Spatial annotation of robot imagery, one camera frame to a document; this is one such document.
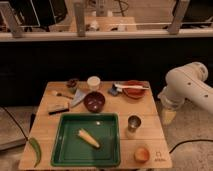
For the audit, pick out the wooden handled brush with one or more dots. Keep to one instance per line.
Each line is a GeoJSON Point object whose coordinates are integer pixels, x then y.
{"type": "Point", "coordinates": [56, 93]}

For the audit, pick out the yellow corn cob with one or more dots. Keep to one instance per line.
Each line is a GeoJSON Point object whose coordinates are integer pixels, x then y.
{"type": "Point", "coordinates": [88, 138]}

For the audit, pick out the small metal cup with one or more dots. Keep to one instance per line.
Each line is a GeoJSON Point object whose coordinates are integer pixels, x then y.
{"type": "Point", "coordinates": [134, 122]}

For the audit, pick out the wooden board table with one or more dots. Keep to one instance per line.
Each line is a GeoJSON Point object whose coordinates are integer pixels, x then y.
{"type": "Point", "coordinates": [125, 134]}

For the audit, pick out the green chili pepper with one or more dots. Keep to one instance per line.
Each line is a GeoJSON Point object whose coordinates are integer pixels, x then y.
{"type": "Point", "coordinates": [37, 149]}

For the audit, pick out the white spatula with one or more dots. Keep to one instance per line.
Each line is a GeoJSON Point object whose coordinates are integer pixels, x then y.
{"type": "Point", "coordinates": [131, 86]}

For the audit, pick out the dark purple bowl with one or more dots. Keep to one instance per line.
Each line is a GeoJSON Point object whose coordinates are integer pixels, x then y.
{"type": "Point", "coordinates": [94, 102]}

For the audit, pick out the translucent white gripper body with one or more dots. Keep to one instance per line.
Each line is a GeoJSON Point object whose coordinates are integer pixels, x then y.
{"type": "Point", "coordinates": [171, 102]}

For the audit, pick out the orange plate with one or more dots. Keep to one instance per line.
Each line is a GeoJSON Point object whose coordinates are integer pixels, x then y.
{"type": "Point", "coordinates": [134, 93]}

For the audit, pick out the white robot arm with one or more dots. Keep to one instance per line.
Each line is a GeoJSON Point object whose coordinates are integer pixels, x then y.
{"type": "Point", "coordinates": [185, 82]}

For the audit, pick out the orange red apple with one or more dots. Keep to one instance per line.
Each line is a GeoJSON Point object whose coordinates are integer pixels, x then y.
{"type": "Point", "coordinates": [141, 155]}

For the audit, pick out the small white cup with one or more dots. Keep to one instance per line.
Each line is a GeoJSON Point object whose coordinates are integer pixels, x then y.
{"type": "Point", "coordinates": [93, 83]}

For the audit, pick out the green plastic tray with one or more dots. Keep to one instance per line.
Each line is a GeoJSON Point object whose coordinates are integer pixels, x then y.
{"type": "Point", "coordinates": [72, 151]}

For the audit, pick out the wooden block with black handle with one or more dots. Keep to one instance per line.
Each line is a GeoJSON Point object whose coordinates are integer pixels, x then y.
{"type": "Point", "coordinates": [57, 108]}

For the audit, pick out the blue grey small object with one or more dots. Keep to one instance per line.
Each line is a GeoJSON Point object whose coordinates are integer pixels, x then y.
{"type": "Point", "coordinates": [113, 91]}

